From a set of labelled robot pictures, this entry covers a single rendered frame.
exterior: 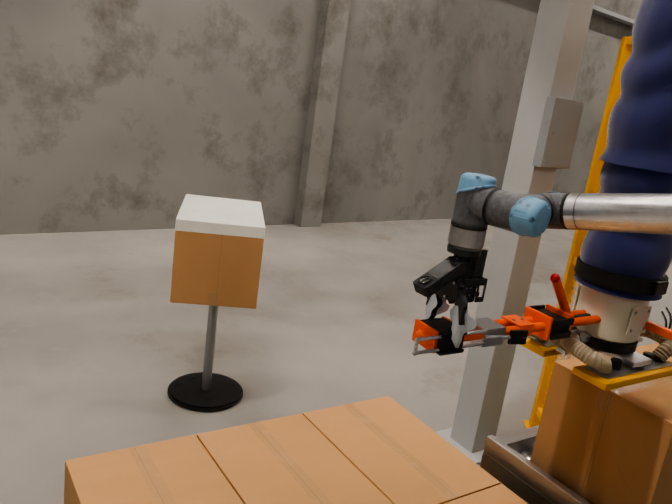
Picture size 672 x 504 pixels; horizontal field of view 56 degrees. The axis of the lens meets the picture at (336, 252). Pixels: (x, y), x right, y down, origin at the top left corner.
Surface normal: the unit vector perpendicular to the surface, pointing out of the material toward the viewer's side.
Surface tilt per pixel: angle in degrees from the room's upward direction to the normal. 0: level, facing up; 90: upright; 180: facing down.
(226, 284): 90
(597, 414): 90
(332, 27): 90
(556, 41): 90
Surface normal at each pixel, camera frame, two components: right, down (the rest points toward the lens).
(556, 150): 0.54, 0.29
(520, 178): -0.83, 0.03
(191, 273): 0.15, 0.27
